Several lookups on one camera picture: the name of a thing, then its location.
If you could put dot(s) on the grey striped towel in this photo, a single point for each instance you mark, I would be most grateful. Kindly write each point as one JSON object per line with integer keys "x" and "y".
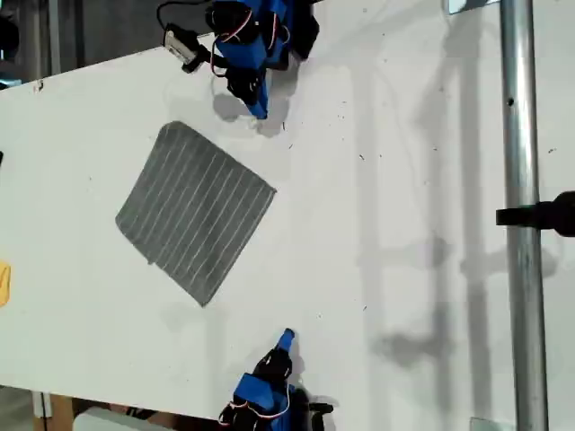
{"x": 193, "y": 211}

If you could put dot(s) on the white box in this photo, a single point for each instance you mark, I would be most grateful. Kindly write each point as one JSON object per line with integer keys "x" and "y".
{"x": 112, "y": 422}

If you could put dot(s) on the wooden table support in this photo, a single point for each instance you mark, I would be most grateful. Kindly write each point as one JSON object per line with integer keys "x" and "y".
{"x": 60, "y": 413}

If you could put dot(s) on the black clamp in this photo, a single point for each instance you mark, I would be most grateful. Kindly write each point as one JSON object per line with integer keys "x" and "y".
{"x": 539, "y": 215}

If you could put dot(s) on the yellow object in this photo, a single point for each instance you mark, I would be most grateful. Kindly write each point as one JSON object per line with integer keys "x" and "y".
{"x": 4, "y": 285}

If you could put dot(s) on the black silver gripper camera box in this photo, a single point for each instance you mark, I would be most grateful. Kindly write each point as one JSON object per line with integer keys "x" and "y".
{"x": 182, "y": 42}
{"x": 321, "y": 415}

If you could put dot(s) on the steel post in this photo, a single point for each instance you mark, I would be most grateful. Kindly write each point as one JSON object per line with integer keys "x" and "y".
{"x": 523, "y": 179}

